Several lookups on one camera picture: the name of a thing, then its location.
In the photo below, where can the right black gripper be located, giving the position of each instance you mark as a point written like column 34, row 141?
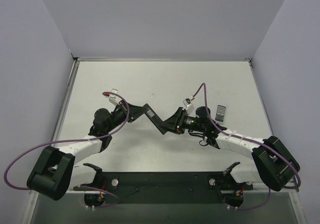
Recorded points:
column 180, row 121

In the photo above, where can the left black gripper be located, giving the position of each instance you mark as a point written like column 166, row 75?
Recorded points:
column 129, row 110

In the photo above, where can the black remote control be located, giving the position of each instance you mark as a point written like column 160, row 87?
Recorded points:
column 155, row 119

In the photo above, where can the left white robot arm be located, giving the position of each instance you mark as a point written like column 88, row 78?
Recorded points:
column 58, row 170

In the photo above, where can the white remote control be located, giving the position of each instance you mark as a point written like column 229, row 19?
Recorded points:
column 220, row 114

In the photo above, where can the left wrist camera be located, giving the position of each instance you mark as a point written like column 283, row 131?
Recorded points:
column 111, row 96

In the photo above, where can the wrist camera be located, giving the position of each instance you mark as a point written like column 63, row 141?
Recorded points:
column 188, row 103
column 111, row 96

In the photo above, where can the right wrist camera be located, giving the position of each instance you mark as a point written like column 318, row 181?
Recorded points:
column 188, row 103

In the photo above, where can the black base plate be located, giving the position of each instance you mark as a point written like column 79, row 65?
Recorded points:
column 164, row 188

